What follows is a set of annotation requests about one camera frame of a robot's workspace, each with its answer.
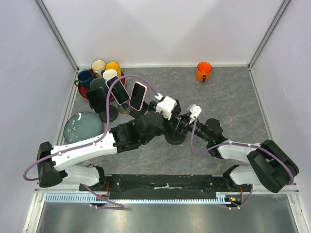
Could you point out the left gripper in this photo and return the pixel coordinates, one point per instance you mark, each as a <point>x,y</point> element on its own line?
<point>153,106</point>

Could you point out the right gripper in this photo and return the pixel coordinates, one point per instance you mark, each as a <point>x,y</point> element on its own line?
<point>185,119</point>

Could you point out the black round-base phone stand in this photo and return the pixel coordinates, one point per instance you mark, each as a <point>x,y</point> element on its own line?
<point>176,139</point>

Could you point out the black phone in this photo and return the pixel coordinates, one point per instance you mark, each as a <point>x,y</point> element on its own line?
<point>175,125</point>
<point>97,99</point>

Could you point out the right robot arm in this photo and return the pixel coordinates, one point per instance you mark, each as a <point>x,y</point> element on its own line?
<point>267,163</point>

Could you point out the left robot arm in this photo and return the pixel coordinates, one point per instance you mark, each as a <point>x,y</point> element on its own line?
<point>57,164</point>

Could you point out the black flat-base phone stand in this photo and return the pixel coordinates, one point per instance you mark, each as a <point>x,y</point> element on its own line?
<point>137,114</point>

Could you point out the phone in pink case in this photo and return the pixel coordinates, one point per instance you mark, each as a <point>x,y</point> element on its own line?
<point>137,96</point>

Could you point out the wooden round-base phone stand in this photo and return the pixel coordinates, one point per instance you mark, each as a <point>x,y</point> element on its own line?
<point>124,108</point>

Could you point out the phone in purple case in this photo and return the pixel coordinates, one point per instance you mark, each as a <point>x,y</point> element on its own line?
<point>118,91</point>

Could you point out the black round-base left stand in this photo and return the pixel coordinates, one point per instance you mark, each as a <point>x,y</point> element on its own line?
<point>110,114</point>

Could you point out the white mug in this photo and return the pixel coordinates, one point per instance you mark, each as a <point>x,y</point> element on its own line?
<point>109,74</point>

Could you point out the yellow mug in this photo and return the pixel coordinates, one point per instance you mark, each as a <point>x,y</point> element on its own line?
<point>115,66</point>

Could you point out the dark green mug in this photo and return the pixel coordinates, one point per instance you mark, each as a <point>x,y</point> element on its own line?
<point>97,83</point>

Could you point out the orange mug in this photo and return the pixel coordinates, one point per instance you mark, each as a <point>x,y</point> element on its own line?
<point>203,72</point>

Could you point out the cream mug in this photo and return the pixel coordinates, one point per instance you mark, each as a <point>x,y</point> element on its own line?
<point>98,67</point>

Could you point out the red round tray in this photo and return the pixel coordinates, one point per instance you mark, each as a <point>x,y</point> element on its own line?
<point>82,91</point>

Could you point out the blue ceramic plate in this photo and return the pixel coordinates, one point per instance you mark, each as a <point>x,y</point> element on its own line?
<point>82,126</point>

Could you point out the blue mug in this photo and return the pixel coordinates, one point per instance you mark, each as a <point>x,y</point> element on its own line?
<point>85,77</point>

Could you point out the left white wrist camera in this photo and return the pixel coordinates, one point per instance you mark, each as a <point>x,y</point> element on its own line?
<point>165,106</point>

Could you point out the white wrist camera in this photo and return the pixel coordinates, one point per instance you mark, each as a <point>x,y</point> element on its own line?
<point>165,106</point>
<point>193,112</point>

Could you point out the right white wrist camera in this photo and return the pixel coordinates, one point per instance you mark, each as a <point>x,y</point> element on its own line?
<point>193,112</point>

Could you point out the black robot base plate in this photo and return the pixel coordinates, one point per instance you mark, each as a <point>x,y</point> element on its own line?
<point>167,187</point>

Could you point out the grey slotted cable duct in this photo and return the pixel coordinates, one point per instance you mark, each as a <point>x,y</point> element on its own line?
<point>90,198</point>

